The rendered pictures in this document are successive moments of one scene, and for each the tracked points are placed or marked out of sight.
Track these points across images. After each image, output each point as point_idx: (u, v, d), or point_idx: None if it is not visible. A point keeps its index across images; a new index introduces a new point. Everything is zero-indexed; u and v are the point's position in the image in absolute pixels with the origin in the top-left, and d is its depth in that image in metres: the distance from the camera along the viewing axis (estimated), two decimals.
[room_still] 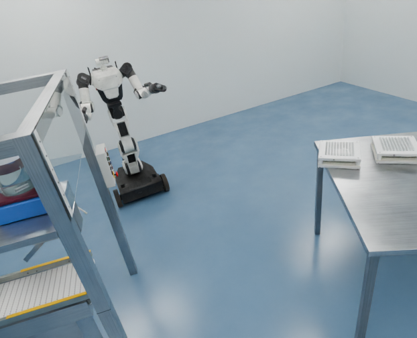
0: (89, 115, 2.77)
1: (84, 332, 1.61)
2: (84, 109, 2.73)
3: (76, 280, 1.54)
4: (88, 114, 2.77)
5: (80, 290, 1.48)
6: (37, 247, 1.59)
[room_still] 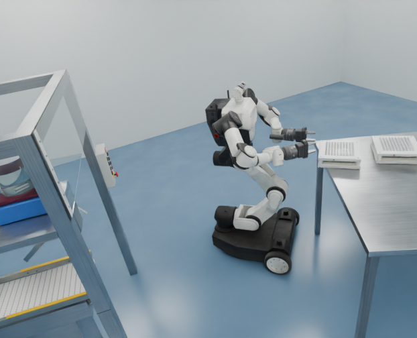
0: None
1: (84, 332, 1.61)
2: None
3: (76, 280, 1.54)
4: None
5: (80, 290, 1.48)
6: (37, 247, 1.59)
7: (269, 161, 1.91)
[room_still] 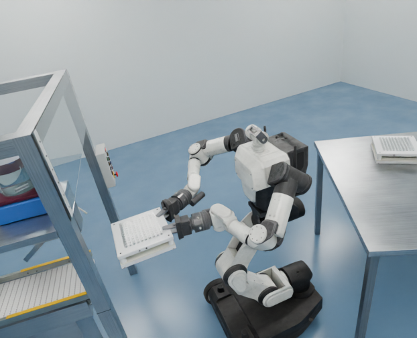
0: None
1: (84, 332, 1.61)
2: (196, 203, 1.67)
3: (76, 280, 1.54)
4: None
5: (80, 290, 1.48)
6: (37, 247, 1.59)
7: None
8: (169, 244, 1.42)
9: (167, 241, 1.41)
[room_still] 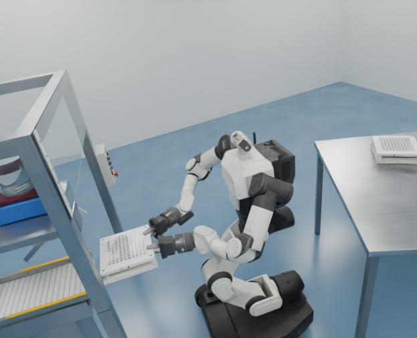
0: None
1: (84, 332, 1.61)
2: (184, 222, 1.72)
3: (76, 280, 1.54)
4: None
5: (80, 290, 1.48)
6: (37, 247, 1.59)
7: None
8: (152, 263, 1.46)
9: (150, 261, 1.45)
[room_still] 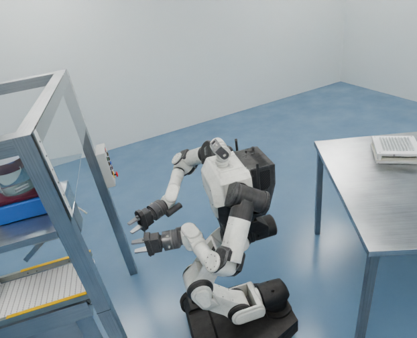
0: None
1: (84, 332, 1.61)
2: (172, 214, 1.69)
3: None
4: None
5: None
6: (37, 247, 1.59)
7: None
8: None
9: None
